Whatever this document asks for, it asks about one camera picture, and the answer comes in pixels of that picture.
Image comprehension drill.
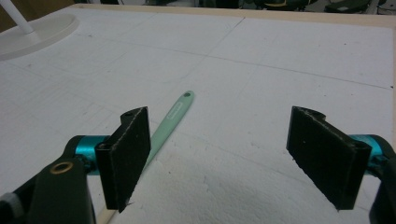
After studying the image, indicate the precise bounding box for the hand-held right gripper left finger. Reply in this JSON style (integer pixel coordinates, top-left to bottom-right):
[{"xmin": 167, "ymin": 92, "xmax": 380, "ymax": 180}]
[{"xmin": 94, "ymin": 105, "xmax": 152, "ymax": 214}]

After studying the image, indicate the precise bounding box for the mint green utensil handle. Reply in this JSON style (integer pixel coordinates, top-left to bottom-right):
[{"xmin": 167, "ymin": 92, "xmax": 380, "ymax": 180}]
[{"xmin": 143, "ymin": 90, "xmax": 195, "ymax": 172}]

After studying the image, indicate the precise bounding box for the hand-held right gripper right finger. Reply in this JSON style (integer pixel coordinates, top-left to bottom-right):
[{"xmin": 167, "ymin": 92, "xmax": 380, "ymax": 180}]
[{"xmin": 286, "ymin": 105, "xmax": 373, "ymax": 211}]

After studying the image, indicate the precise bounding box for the white lamp stand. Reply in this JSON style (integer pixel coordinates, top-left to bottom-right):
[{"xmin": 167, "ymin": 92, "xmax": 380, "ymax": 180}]
[{"xmin": 0, "ymin": 0, "xmax": 80, "ymax": 62}]

